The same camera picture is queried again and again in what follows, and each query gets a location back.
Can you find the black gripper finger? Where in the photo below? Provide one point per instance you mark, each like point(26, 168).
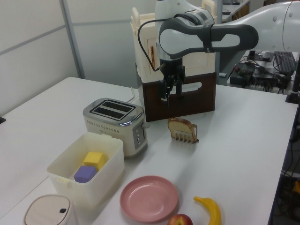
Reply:
point(164, 90)
point(180, 87)

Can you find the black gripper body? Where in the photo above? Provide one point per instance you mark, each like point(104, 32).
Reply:
point(172, 68)

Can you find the toast bread slice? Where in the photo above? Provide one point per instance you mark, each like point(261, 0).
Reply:
point(180, 126)

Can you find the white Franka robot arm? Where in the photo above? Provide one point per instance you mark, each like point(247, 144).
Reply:
point(178, 39)

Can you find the cream and chrome toaster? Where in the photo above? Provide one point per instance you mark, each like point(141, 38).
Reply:
point(110, 131)

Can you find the dark brown wooden box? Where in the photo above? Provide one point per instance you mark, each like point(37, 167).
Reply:
point(199, 103)

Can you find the yellow foam cube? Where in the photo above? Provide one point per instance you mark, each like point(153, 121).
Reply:
point(93, 158)

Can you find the black computer keyboard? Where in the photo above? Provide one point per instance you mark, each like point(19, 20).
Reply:
point(284, 61)

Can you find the white plastic container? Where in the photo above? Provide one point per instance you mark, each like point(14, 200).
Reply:
point(103, 180)

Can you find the pink plate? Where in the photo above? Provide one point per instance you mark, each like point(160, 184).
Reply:
point(148, 199)

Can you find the purple foam cube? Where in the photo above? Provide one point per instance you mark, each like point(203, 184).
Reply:
point(84, 174)

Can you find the yellow toy banana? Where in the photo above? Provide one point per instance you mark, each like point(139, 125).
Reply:
point(214, 211)

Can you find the red apple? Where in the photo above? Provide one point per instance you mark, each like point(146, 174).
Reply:
point(180, 220)

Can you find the yellow tool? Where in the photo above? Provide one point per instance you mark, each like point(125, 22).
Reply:
point(297, 189)

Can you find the black flat object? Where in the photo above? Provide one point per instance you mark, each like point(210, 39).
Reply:
point(2, 120)

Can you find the small beige lidded bin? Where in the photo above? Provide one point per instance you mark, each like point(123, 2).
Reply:
point(47, 211)

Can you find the black camera stand pole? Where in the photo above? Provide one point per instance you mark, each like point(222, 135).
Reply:
point(295, 86)

